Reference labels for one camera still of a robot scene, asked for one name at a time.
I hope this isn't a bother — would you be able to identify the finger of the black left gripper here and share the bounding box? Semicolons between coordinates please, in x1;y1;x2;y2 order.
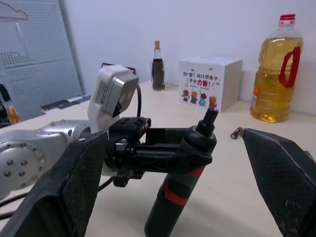
145;127;196;146
132;142;213;176

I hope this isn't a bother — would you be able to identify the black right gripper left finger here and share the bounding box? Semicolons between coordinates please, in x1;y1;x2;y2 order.
0;132;110;237

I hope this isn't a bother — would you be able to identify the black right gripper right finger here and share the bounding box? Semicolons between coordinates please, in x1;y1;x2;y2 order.
242;127;316;237

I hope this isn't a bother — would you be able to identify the corked cola glass bottle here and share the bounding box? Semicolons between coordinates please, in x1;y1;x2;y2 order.
149;40;167;92

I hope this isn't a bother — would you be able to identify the small gold black battery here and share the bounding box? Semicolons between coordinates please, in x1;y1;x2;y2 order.
230;126;244;140

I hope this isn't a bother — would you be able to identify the white box with cartoon print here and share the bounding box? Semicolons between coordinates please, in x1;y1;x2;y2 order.
178;57;243;113

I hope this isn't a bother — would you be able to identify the black pegboard base strip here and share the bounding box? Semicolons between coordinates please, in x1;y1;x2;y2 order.
40;93;91;111

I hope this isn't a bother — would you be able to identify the orange black hanging tool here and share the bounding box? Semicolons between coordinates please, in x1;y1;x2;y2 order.
0;79;21;128

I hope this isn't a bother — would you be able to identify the cooking oil bottle red cap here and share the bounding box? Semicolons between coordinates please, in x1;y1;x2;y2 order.
249;14;305;123

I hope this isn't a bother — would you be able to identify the grey perforated pegboard panel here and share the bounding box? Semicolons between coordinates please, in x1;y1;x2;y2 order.
0;0;85;122

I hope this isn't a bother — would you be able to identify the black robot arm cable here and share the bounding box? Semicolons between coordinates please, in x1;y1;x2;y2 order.
0;83;143;220

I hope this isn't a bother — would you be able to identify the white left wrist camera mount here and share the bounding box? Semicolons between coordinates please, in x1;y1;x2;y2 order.
86;64;140;135

